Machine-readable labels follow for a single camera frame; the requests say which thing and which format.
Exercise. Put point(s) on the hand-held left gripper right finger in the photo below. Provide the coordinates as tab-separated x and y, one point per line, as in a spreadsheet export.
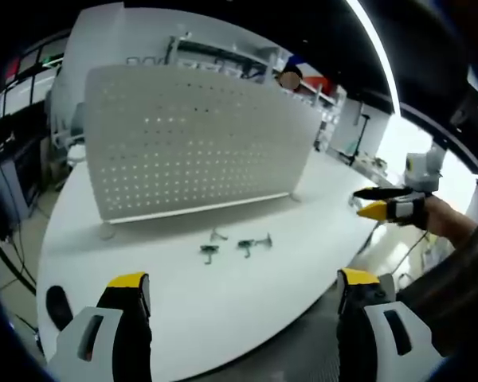
378	346

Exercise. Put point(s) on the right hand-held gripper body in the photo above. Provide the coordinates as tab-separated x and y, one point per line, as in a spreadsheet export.
422	169

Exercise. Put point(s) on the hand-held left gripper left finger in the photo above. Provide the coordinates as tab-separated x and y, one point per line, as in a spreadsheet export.
103	350

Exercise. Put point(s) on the grey metal hook assembly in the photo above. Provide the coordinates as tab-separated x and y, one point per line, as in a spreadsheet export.
208	251
218	235
245	243

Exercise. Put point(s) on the white perforated mounting plate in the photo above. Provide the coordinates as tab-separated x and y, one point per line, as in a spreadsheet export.
199	147

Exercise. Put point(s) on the black oval object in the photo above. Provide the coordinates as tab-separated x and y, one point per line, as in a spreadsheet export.
59	308

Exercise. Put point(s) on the black floor stand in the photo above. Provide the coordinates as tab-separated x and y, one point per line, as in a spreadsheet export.
358	139

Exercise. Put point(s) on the person's dark clothing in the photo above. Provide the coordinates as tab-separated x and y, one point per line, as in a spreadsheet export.
454	290

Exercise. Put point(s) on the ceiling light strip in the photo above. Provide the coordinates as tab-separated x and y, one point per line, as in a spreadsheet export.
382	51

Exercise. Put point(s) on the white shelving rack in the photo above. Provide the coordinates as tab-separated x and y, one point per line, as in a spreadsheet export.
227	59

